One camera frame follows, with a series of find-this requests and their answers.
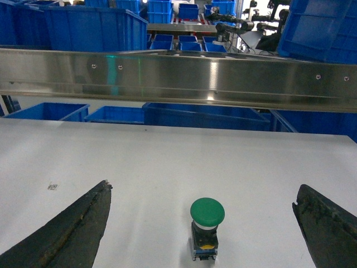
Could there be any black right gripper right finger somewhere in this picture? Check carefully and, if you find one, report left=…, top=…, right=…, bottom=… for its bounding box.
left=292, top=184, right=356, bottom=267

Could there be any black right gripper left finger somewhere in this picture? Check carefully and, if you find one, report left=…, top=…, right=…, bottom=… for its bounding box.
left=1, top=180, right=112, bottom=267

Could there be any green mushroom push button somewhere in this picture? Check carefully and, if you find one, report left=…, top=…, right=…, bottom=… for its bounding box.
left=190, top=197, right=225, bottom=261

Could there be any blue bin lower left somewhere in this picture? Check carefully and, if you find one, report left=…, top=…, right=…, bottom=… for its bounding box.
left=5, top=102, right=90, bottom=122

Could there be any blue bin lower middle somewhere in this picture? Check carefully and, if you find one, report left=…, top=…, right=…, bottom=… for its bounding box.
left=84, top=106, right=144, bottom=125

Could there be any large blue bin lower centre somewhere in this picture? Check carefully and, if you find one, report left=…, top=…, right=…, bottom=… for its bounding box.
left=142, top=103, right=271, bottom=131

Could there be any large blue bin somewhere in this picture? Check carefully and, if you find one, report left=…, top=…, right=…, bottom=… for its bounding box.
left=142, top=103, right=271, bottom=131
left=0, top=0, right=149, bottom=52

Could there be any tilted blue crate upper right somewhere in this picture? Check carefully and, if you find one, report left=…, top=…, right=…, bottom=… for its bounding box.
left=277, top=1, right=356, bottom=65

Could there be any large blue bin upper left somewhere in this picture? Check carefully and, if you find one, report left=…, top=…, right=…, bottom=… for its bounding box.
left=0, top=0, right=149, bottom=52

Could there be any stainless steel shelf rail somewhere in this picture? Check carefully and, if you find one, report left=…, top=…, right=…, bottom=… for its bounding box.
left=1, top=49, right=356, bottom=113

